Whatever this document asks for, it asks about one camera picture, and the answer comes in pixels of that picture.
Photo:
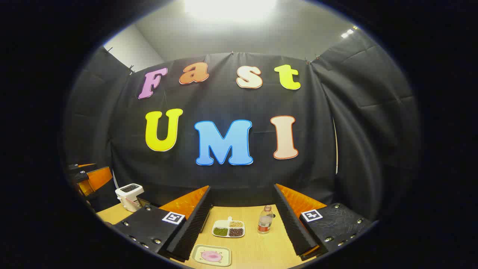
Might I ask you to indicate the white toaster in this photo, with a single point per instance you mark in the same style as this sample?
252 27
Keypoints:
129 194

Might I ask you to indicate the small ceiling spotlights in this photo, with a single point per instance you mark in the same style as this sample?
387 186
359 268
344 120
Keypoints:
347 33

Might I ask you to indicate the bright ceiling light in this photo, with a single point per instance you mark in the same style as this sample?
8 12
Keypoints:
229 7

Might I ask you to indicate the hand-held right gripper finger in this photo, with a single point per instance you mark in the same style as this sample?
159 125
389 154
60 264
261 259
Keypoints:
289 220

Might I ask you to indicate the black electric oven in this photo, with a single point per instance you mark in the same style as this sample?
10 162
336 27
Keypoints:
143 202

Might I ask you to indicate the white divided bean tray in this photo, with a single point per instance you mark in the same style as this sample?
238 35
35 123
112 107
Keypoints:
228 228

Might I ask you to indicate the pink round food slice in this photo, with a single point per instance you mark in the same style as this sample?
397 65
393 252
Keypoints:
211 256

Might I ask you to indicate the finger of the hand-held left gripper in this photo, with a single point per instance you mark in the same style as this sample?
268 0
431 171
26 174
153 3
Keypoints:
83 166
99 177

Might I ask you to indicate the clear red label water bottle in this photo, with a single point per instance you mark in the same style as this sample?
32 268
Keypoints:
264 222

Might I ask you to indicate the cream square plate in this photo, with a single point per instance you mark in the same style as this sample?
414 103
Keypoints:
198 256

